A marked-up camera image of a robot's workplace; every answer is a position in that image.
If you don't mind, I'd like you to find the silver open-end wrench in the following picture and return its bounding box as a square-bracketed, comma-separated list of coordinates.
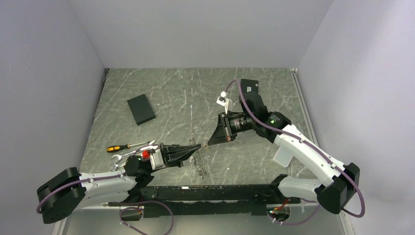
[111, 141, 157, 163]

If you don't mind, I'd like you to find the black flat box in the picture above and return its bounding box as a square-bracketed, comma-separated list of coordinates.
[127, 94, 156, 125]

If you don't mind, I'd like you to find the black box with label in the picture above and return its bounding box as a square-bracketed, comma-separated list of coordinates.
[240, 79, 259, 96]

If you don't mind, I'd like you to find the yellow black screwdriver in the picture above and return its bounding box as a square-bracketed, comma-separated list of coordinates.
[106, 141, 150, 153]

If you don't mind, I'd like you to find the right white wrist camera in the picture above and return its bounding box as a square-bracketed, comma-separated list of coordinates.
[216, 91, 233, 114]

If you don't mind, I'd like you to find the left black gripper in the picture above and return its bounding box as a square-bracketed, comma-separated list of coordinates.
[153, 143, 202, 172]

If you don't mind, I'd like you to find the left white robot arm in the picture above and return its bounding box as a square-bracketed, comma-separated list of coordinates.
[36, 143, 202, 224]

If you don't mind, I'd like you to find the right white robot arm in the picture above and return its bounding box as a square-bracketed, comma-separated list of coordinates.
[207, 112, 365, 218]

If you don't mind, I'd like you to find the black base frame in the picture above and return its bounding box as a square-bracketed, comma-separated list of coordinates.
[108, 184, 300, 218]

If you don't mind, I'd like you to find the translucent plastic lid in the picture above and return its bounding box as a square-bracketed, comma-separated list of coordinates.
[273, 147, 293, 167]

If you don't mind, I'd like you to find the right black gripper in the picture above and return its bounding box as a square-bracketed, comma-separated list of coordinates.
[208, 112, 255, 145]

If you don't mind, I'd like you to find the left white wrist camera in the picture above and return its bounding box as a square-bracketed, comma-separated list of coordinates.
[141, 149, 165, 170]

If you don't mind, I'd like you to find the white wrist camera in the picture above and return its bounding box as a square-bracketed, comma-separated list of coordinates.
[141, 149, 165, 170]
[216, 91, 233, 114]

